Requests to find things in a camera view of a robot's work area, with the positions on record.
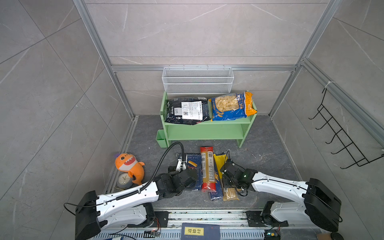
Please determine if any yellow spaghetti packet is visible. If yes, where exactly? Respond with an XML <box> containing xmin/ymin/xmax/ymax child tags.
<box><xmin>214</xmin><ymin>154</ymin><xmax>239</xmax><ymax>201</ymax></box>

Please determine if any blue orange shell pasta bag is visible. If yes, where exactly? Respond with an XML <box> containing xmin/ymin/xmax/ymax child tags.
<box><xmin>211</xmin><ymin>92</ymin><xmax>258</xmax><ymax>121</ymax></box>

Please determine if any black pasta bag white label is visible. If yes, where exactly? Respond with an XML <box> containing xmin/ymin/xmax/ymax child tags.
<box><xmin>165</xmin><ymin>97</ymin><xmax>211</xmax><ymax>125</ymax></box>

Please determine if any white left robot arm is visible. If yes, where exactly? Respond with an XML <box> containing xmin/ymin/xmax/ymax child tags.
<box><xmin>75</xmin><ymin>169</ymin><xmax>198</xmax><ymax>240</ymax></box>

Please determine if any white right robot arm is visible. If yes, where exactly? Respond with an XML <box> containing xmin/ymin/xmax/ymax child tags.
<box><xmin>218</xmin><ymin>160</ymin><xmax>343</xmax><ymax>232</ymax></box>

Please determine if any blue Barilla pasta box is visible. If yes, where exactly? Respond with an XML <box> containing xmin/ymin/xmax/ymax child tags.
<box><xmin>186</xmin><ymin>153</ymin><xmax>203</xmax><ymax>191</ymax></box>

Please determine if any green wooden shelf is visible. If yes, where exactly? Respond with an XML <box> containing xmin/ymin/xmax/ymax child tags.
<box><xmin>156</xmin><ymin>92</ymin><xmax>257</xmax><ymax>148</ymax></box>

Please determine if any blue spaghetti packet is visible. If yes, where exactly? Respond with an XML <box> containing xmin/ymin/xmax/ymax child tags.
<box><xmin>209</xmin><ymin>154</ymin><xmax>224</xmax><ymax>201</ymax></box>

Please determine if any red spaghetti packet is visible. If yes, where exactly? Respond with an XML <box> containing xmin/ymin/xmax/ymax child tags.
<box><xmin>200</xmin><ymin>147</ymin><xmax>216</xmax><ymax>192</ymax></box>

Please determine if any small round alarm clock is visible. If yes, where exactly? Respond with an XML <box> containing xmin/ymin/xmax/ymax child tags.
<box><xmin>117</xmin><ymin>173</ymin><xmax>134</xmax><ymax>190</ymax></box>

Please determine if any orange shark plush toy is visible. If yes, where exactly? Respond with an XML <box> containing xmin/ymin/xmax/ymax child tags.
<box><xmin>115</xmin><ymin>154</ymin><xmax>145</xmax><ymax>185</ymax></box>

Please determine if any blue book yellow label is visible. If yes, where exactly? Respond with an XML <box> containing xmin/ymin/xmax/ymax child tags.
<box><xmin>181</xmin><ymin>223</ymin><xmax>221</xmax><ymax>240</ymax></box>

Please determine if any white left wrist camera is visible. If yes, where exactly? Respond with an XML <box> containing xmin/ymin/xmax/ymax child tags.
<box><xmin>176</xmin><ymin>159</ymin><xmax>188</xmax><ymax>172</ymax></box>

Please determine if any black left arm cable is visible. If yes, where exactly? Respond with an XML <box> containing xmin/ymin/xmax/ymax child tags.
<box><xmin>140</xmin><ymin>141</ymin><xmax>186</xmax><ymax>193</ymax></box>

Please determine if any metal base rail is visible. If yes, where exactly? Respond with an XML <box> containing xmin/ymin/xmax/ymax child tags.
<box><xmin>98</xmin><ymin>208</ymin><xmax>319</xmax><ymax>240</ymax></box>

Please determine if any white wire mesh basket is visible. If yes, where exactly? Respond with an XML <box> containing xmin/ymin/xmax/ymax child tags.
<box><xmin>162</xmin><ymin>67</ymin><xmax>234</xmax><ymax>94</ymax></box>

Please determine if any black wire hook rack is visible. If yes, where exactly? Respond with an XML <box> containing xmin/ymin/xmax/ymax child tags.
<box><xmin>308</xmin><ymin>88</ymin><xmax>384</xmax><ymax>170</ymax></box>

